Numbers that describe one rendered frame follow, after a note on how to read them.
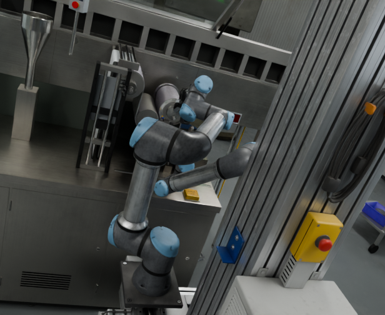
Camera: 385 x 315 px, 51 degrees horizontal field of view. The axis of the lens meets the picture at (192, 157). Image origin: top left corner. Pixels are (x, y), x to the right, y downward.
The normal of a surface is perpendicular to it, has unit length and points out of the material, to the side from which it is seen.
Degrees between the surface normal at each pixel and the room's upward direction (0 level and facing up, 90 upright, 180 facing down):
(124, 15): 90
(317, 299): 0
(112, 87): 90
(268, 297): 0
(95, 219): 90
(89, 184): 0
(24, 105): 90
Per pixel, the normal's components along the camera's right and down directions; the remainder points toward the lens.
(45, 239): 0.18, 0.47
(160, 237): 0.41, -0.81
